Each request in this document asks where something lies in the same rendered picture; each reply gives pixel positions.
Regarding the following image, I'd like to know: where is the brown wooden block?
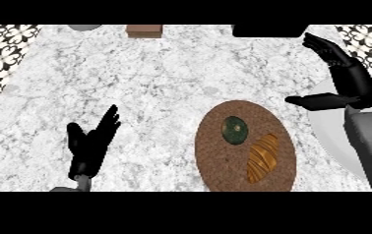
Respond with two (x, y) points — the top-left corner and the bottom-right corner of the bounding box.
(125, 25), (163, 39)

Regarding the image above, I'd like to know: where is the grey round object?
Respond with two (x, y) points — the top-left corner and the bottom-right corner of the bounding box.
(66, 25), (103, 32)

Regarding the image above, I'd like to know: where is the brown oval woven placemat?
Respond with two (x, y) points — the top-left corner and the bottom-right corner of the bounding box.
(193, 99), (297, 193)

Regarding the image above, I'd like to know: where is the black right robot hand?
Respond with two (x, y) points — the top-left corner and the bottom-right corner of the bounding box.
(283, 31), (372, 112)

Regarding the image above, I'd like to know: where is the golden brown croissant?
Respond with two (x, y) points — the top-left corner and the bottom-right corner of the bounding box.
(244, 133), (280, 185)

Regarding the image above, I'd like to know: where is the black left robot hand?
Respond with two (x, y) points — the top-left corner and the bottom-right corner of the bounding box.
(64, 104), (122, 181)

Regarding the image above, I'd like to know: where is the dark green round squash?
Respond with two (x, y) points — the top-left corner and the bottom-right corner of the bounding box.
(221, 115), (249, 146)

